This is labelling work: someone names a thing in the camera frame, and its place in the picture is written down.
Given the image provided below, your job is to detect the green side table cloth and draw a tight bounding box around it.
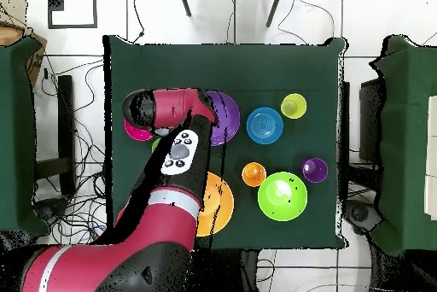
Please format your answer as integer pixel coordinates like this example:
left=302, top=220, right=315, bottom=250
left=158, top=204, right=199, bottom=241
left=370, top=34, right=437, bottom=257
left=0, top=37, right=50, bottom=237

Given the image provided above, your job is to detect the cardboard box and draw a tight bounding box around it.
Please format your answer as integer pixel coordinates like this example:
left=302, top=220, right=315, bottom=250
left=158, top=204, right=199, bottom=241
left=0, top=0, right=48, bottom=88

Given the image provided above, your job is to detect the thin black cable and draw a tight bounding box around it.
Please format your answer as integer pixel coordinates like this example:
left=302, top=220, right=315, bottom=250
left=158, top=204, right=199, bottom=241
left=277, top=0, right=336, bottom=46

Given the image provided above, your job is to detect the black cable with plug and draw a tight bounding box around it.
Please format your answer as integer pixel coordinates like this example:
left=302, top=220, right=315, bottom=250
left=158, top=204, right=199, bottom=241
left=125, top=0, right=146, bottom=44

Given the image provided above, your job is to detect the purple bowl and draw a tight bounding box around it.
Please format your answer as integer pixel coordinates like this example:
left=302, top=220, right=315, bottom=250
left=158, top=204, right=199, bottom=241
left=206, top=90, right=241, bottom=147

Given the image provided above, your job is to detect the black box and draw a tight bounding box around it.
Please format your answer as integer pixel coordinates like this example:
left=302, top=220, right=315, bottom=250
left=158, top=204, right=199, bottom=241
left=358, top=78, right=384, bottom=164

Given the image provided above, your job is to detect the pink bowl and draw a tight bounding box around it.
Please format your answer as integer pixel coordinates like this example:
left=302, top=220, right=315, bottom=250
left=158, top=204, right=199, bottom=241
left=123, top=118, right=154, bottom=143

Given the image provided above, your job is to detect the blue bowl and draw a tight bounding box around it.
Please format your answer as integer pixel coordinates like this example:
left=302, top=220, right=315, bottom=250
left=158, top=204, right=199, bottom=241
left=246, top=106, right=285, bottom=145

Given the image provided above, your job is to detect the dark green tablecloth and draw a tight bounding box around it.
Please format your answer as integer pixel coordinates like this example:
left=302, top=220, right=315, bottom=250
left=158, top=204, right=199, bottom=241
left=102, top=34, right=349, bottom=251

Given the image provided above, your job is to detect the large yellow-orange bowl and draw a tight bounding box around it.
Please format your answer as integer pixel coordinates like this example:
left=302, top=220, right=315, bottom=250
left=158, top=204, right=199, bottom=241
left=195, top=171, right=236, bottom=237

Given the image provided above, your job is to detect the yellow cup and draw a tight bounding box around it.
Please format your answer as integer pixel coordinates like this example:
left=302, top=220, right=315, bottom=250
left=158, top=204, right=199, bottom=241
left=280, top=92, right=308, bottom=120

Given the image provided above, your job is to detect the purple cup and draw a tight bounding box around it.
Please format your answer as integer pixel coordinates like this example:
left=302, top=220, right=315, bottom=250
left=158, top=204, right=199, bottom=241
left=300, top=157, right=329, bottom=184

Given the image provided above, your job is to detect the black rectangular frame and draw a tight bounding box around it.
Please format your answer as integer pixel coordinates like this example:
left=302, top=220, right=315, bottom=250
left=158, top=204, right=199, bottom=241
left=46, top=0, right=99, bottom=30

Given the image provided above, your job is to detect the orange cup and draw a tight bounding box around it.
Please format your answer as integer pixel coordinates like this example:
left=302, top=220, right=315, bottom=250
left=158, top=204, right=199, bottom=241
left=241, top=161, right=267, bottom=188

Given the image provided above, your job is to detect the black camera tripod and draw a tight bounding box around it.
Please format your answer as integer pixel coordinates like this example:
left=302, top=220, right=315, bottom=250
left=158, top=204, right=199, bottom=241
left=177, top=0, right=287, bottom=29

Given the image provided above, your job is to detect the tangle of black cables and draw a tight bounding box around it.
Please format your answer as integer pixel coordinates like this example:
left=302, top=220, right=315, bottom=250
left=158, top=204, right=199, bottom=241
left=33, top=55, right=114, bottom=243

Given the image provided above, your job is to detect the dark grey stand base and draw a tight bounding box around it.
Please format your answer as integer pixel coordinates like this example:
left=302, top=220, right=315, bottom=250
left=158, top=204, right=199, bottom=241
left=342, top=199, right=383, bottom=237
left=33, top=196, right=71, bottom=219

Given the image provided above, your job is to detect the green bowl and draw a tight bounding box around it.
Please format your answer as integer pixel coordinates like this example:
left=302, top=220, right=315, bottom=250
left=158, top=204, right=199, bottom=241
left=257, top=171, right=309, bottom=222

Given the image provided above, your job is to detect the black floor beam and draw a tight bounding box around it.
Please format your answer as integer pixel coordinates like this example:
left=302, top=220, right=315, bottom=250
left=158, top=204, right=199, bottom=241
left=34, top=74, right=77, bottom=197

